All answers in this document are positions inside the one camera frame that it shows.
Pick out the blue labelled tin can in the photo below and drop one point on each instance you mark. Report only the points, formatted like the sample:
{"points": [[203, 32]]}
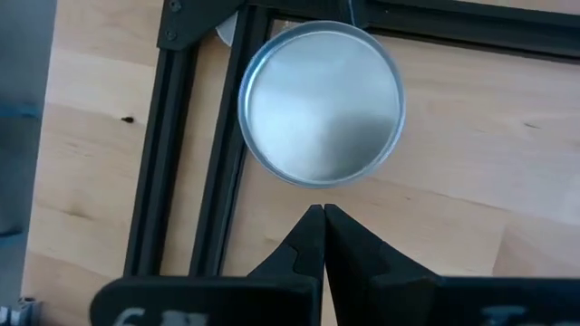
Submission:
{"points": [[321, 104]]}

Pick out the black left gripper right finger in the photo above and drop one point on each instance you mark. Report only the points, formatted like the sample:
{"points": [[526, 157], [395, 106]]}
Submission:
{"points": [[385, 301]]}

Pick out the black aluminium table frame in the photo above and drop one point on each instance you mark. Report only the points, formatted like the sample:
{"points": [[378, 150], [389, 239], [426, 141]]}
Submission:
{"points": [[176, 27]]}

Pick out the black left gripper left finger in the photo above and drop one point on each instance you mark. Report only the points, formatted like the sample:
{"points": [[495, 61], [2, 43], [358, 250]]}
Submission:
{"points": [[272, 301]]}

